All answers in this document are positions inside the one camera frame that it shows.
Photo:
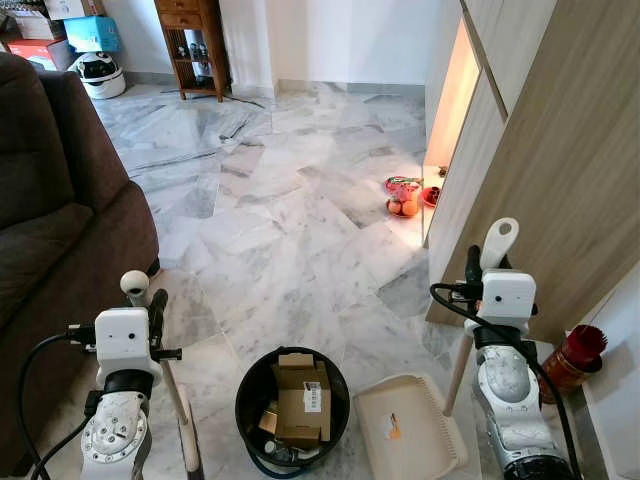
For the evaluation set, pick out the blue box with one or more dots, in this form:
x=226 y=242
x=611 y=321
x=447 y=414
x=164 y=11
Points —
x=92 y=33

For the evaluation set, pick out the red box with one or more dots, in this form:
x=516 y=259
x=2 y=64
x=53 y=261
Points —
x=35 y=52

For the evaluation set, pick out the black open waste bin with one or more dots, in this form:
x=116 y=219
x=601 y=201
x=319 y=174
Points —
x=252 y=395

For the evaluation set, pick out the labelled brown cardboard box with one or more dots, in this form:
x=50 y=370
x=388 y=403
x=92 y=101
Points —
x=295 y=410

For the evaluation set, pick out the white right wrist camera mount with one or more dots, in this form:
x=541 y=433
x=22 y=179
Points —
x=510 y=298

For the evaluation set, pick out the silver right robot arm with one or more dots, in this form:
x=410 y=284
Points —
x=510 y=400

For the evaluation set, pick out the small brown cardboard piece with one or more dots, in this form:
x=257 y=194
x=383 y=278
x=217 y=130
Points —
x=268 y=420

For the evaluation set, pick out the small wooden cabinet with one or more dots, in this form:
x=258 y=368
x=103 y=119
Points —
x=185 y=15

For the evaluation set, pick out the white helmet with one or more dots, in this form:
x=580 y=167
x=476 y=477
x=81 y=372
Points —
x=100 y=75

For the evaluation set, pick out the light wood wardrobe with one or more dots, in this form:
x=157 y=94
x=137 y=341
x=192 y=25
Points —
x=560 y=150

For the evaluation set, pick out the brown fabric sofa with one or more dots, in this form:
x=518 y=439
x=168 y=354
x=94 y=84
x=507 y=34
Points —
x=60 y=200

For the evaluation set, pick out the brown cardboard carton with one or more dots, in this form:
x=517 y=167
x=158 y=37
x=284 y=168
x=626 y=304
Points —
x=30 y=25

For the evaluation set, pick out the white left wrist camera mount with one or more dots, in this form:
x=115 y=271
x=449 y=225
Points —
x=122 y=340

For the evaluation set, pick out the red capped bottle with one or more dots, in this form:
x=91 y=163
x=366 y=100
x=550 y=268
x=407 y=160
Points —
x=570 y=370

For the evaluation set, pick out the white carton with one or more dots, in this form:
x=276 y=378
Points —
x=70 y=8

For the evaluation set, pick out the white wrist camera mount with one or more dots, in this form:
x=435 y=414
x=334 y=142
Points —
x=122 y=340
x=510 y=298

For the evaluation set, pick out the wooden broom with white cap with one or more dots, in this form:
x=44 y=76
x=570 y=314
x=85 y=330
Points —
x=134 y=284

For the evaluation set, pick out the red plate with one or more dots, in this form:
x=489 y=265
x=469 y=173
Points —
x=431 y=196

